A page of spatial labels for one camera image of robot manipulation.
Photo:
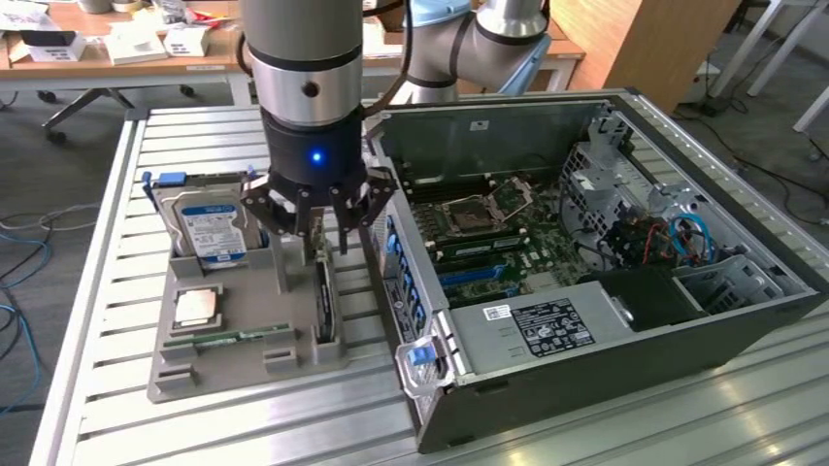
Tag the blue case latch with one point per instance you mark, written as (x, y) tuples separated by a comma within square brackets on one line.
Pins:
[(422, 355)]

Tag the black graphics card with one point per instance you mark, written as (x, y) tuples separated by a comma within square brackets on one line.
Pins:
[(326, 291)]

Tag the metal drive cage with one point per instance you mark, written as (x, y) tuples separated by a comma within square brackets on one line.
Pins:
[(602, 194)]

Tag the hard disk in blue caddy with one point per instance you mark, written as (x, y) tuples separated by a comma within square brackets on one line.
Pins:
[(210, 228)]

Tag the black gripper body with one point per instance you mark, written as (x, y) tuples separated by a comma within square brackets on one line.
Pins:
[(314, 145)]

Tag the CPU socket with cover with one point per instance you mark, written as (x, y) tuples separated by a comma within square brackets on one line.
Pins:
[(466, 213)]

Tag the wooden cabinet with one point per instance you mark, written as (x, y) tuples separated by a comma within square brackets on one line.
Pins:
[(648, 48)]

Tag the white table leg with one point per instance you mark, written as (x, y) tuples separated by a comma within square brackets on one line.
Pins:
[(813, 109)]

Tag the wooden desk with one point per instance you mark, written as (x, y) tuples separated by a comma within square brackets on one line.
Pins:
[(98, 70)]

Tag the silver chipset heatsink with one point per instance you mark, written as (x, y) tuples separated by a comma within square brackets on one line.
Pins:
[(541, 279)]

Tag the white box with label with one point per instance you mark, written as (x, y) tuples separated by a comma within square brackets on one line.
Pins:
[(187, 43)]

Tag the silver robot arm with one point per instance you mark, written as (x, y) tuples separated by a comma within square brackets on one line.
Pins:
[(305, 48)]

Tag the white table frame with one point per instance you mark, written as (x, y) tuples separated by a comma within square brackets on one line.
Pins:
[(744, 48)]

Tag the silver CPU chip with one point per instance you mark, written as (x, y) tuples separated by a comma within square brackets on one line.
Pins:
[(196, 308)]

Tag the white box with black lid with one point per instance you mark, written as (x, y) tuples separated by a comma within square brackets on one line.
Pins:
[(55, 46)]

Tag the blue expansion slot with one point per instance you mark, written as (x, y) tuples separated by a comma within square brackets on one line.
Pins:
[(473, 276)]

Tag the green RAM stick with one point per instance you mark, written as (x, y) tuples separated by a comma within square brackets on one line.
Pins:
[(227, 336)]

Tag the white paper stack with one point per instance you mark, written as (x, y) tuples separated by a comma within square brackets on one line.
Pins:
[(382, 51)]

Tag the metal disk bay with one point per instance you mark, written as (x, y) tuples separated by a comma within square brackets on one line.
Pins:
[(732, 286)]

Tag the green motherboard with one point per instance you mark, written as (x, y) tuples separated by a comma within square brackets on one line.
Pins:
[(537, 252)]

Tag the grey power supply unit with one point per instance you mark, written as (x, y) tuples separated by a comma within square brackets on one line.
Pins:
[(493, 349)]

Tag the black open PC case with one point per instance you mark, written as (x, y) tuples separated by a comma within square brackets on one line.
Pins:
[(582, 388)]

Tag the grey parts rack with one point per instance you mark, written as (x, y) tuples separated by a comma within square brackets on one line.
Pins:
[(253, 310)]

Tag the plain white box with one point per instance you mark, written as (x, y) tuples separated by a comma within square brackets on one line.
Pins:
[(136, 48)]

